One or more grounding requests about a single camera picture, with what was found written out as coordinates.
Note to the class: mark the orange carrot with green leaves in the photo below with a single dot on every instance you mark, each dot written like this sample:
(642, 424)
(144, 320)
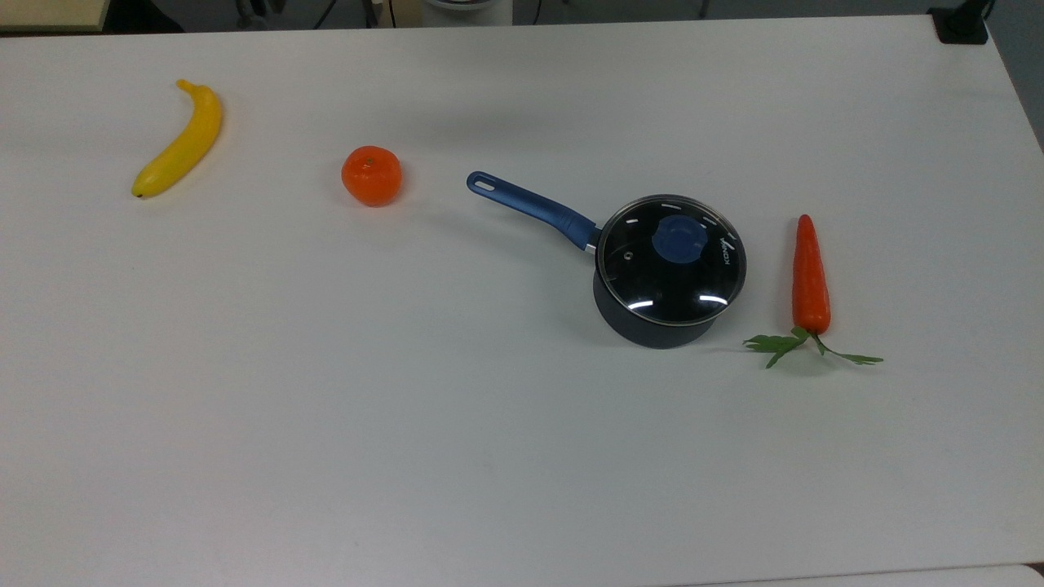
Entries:
(810, 281)

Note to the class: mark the beige wooden board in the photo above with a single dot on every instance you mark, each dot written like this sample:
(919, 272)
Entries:
(49, 13)

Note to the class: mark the orange tangerine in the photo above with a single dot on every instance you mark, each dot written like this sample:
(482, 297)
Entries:
(371, 176)

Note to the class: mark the glass lid with blue knob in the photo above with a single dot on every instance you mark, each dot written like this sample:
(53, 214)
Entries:
(652, 281)

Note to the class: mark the dark blue saucepan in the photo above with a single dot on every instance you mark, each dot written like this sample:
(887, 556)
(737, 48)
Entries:
(532, 204)

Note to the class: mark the yellow banana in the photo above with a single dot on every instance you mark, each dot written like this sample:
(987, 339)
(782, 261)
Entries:
(183, 145)

